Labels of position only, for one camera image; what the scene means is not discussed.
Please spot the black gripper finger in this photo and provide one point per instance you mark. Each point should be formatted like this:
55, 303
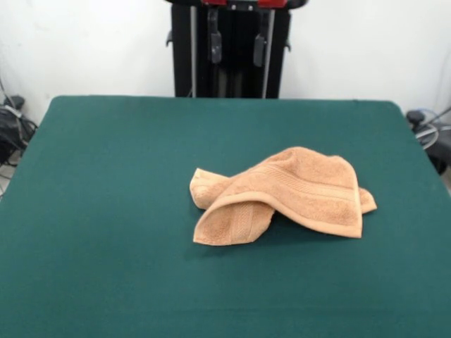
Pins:
215, 47
260, 49

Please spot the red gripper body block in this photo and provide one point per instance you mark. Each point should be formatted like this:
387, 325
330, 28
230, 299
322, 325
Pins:
271, 3

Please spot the orange terry towel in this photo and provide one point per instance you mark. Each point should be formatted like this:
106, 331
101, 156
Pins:
310, 197

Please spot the dark green table cloth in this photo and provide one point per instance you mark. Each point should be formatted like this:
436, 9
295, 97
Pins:
105, 211

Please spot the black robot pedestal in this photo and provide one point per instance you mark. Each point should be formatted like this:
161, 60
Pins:
236, 77

